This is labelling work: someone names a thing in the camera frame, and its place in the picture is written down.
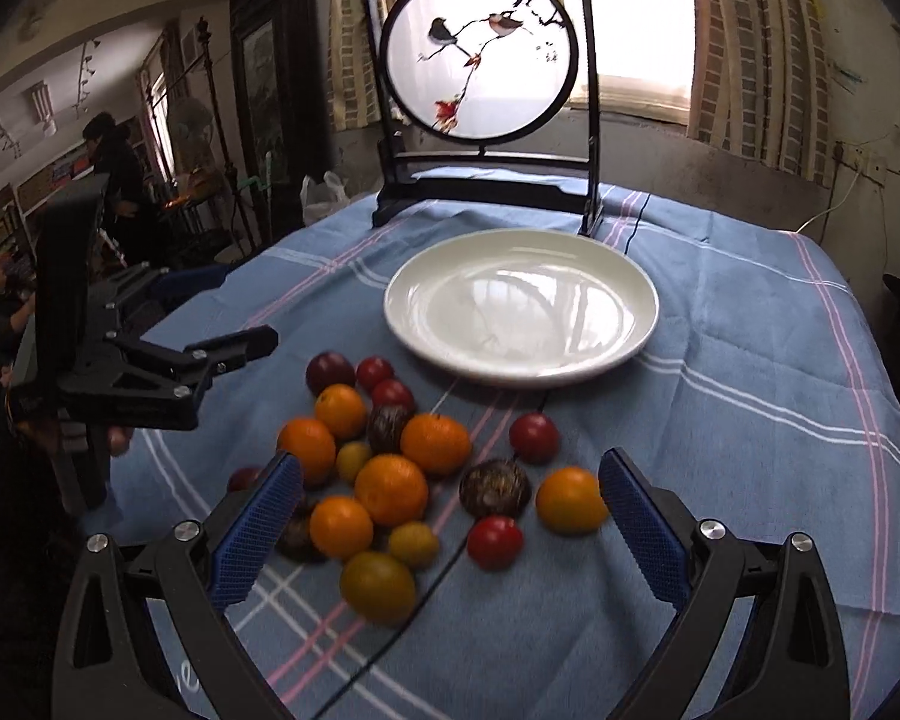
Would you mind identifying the small yellow longan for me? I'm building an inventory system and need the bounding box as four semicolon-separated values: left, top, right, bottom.
386;522;440;571
336;440;374;484

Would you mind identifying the small orange tomato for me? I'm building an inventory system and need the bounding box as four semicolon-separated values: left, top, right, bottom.
308;496;374;562

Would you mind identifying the dark wooden cabinet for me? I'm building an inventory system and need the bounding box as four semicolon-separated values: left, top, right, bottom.
229;0;331;245

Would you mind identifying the small orange mandarin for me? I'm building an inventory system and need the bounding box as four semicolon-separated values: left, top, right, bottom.
313;383;368;442

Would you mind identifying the dark brown water chestnut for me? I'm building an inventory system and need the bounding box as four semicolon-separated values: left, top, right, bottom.
458;458;533;520
276;497;328;564
367;405;414;455

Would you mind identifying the standing fan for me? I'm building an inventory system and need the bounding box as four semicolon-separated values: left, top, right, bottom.
167;98;214;172

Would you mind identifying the blue plaid tablecloth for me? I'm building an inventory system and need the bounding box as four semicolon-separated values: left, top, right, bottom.
84;187;900;718

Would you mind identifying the white ceramic plate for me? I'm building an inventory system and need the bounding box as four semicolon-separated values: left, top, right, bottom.
383;227;660;390

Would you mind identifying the large orange mandarin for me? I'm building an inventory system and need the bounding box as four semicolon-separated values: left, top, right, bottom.
400;413;471;476
354;455;429;528

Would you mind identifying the dark red plum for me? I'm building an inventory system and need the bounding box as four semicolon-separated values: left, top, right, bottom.
227;466;263;493
305;351;356;397

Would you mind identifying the round bird painting screen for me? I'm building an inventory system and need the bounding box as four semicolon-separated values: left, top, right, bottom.
361;0;605;238

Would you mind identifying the white power cable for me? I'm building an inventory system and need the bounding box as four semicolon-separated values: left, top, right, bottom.
793;164;865;236

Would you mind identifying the white plastic bag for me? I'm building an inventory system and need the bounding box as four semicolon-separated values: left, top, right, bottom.
301;171;351;226

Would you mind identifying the person in black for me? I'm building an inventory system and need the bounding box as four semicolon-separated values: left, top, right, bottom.
82;112;157;265

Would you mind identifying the yellow green tomato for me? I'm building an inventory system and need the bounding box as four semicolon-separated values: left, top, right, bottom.
340;551;418;626

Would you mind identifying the red cherry tomato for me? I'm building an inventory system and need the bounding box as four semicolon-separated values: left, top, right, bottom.
356;356;395;394
370;379;418;413

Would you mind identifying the orange yellow tomato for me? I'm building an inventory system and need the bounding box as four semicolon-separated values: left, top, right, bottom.
535;466;610;536

